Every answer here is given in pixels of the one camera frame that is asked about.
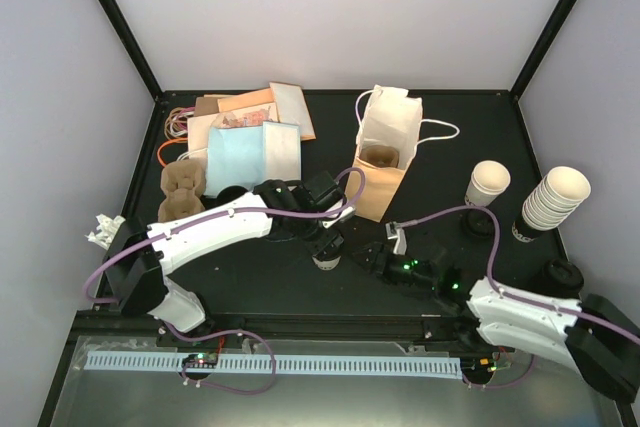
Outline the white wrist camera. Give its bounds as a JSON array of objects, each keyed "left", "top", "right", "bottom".
[
  {"left": 385, "top": 222, "right": 407, "bottom": 255},
  {"left": 321, "top": 206, "right": 356, "bottom": 229}
]

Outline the black enclosure frame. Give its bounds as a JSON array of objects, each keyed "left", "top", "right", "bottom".
[{"left": 34, "top": 0, "right": 640, "bottom": 427}]

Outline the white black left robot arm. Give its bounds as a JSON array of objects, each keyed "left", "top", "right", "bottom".
[{"left": 105, "top": 172, "right": 355, "bottom": 346}]

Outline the tall white cup stack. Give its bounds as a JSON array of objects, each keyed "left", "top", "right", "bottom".
[{"left": 512, "top": 166, "right": 591, "bottom": 243}]

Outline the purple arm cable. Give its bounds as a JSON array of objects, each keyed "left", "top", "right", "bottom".
[
  {"left": 387, "top": 205, "right": 640, "bottom": 391},
  {"left": 82, "top": 166, "right": 367, "bottom": 394}
]

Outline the brown white flat paper bag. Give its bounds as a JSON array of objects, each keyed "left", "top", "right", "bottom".
[{"left": 269, "top": 82, "right": 316, "bottom": 141}]

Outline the brown paper takeout bag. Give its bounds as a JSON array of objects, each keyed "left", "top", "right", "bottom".
[{"left": 339, "top": 84, "right": 461, "bottom": 223}]

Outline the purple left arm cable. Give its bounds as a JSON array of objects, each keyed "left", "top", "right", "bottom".
[{"left": 82, "top": 166, "right": 367, "bottom": 394}]

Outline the stack of black lids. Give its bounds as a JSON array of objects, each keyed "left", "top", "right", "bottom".
[{"left": 462, "top": 210, "right": 584, "bottom": 299}]

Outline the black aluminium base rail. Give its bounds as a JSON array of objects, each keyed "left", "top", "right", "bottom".
[{"left": 71, "top": 309, "right": 493, "bottom": 352}]

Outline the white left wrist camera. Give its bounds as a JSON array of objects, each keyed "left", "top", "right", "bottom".
[{"left": 321, "top": 206, "right": 356, "bottom": 229}]

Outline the short white cup stack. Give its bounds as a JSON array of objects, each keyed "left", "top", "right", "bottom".
[{"left": 464, "top": 160, "right": 511, "bottom": 207}]

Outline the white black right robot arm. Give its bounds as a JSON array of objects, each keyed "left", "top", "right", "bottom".
[{"left": 353, "top": 242, "right": 639, "bottom": 403}]

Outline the light blue cable duct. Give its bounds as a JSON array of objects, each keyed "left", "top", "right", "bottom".
[{"left": 84, "top": 351, "right": 463, "bottom": 380}]

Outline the bundle of bag handles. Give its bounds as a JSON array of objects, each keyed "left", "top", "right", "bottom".
[{"left": 156, "top": 107, "right": 195, "bottom": 167}]

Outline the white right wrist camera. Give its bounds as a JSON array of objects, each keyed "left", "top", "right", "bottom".
[{"left": 385, "top": 222, "right": 407, "bottom": 255}]

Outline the single white paper cup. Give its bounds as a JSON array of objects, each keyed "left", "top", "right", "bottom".
[{"left": 312, "top": 256, "right": 341, "bottom": 271}]

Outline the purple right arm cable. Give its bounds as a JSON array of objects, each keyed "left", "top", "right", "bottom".
[{"left": 387, "top": 205, "right": 640, "bottom": 391}]

